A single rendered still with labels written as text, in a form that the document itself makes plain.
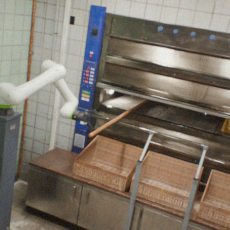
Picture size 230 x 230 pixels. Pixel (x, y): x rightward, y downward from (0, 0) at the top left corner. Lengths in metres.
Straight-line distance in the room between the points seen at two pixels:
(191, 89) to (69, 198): 1.56
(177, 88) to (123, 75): 0.56
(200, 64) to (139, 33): 0.65
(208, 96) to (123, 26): 1.06
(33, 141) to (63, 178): 0.90
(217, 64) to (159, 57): 0.53
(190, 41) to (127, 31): 0.63
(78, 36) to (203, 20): 1.26
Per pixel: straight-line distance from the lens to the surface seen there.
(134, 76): 3.53
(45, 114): 4.06
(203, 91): 3.39
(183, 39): 3.39
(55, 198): 3.63
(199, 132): 3.46
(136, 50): 3.50
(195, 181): 2.97
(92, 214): 3.50
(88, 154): 3.68
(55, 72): 2.88
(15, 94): 2.77
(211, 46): 3.35
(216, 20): 3.34
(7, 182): 3.21
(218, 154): 3.50
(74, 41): 3.77
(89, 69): 3.68
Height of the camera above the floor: 2.13
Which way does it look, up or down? 16 degrees down
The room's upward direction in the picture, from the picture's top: 9 degrees clockwise
